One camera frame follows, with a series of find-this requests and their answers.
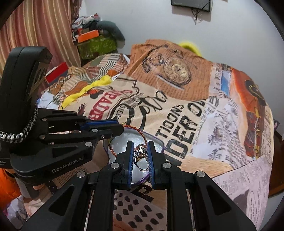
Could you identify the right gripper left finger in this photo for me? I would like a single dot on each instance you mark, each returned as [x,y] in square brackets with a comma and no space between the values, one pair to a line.
[86,201]

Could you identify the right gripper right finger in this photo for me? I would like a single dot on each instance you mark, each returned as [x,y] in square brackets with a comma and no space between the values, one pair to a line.
[194,201]

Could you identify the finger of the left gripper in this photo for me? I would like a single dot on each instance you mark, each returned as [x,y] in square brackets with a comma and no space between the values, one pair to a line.
[99,125]
[98,135]

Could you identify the purple heart-shaped tin box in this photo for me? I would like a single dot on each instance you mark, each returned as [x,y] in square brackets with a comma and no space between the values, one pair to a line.
[116,145]

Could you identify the yellow cloth strip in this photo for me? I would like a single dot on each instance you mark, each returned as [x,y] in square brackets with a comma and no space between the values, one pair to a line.
[105,80]

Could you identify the orange jacket sleeve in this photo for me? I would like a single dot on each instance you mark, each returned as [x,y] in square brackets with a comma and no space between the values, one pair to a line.
[9,188]

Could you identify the red and white box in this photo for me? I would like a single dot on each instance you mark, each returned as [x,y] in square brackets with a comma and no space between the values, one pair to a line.
[56,72]

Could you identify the green patterned cloth bundle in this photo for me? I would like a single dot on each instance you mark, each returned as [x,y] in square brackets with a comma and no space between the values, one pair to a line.
[97,46]

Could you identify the newspaper print bed quilt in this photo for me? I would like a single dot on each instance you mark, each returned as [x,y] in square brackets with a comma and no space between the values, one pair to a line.
[210,116]

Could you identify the orange box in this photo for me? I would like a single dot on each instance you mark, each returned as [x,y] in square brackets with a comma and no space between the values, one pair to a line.
[87,36]

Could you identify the grey stuffed pillow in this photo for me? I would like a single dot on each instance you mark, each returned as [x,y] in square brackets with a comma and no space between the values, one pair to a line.
[111,28]

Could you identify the clutter pile of clothes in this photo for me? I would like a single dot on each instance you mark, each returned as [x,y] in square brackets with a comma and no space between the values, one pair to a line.
[85,22]

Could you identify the yellow curved tube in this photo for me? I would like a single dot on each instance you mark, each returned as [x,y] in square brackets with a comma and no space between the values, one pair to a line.
[190,46]

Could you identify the striped red curtain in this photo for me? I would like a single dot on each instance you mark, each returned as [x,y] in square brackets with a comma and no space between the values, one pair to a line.
[42,23]

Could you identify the small black wall screen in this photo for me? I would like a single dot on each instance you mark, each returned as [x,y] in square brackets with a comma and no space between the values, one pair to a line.
[204,5]

